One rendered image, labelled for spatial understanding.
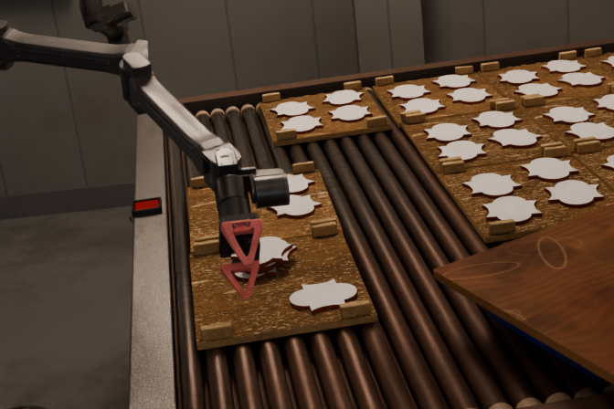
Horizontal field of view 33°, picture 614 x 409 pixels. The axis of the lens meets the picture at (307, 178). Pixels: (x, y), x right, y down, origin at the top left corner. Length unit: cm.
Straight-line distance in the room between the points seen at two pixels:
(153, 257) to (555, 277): 97
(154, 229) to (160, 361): 63
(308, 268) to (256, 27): 284
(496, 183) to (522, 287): 72
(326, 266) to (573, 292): 60
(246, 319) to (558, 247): 61
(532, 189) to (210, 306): 86
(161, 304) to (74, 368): 173
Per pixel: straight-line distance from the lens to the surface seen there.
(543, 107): 313
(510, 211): 240
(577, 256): 198
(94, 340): 408
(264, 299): 212
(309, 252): 229
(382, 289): 214
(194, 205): 263
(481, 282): 189
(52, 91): 514
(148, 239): 253
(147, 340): 209
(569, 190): 251
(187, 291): 224
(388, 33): 481
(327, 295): 209
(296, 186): 263
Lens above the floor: 192
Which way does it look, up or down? 21 degrees down
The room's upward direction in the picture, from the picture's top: 6 degrees counter-clockwise
